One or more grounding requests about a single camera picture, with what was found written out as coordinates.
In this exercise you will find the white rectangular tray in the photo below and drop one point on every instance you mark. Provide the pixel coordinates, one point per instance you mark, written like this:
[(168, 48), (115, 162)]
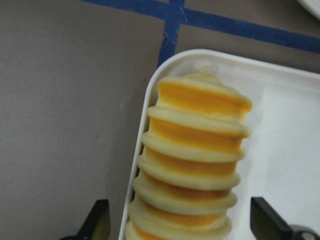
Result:
[(282, 162)]

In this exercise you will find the cream round plate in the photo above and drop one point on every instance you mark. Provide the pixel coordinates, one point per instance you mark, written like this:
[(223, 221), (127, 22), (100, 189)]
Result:
[(312, 6)]

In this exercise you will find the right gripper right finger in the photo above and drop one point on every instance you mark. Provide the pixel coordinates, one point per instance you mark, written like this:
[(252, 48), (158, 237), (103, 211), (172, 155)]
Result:
[(267, 224)]

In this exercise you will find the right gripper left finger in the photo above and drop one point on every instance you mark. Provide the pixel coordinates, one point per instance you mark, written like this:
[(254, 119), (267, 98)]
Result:
[(97, 224)]

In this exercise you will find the ridged yellow bread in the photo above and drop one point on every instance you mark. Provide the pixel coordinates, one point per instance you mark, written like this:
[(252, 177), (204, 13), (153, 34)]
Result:
[(187, 167)]

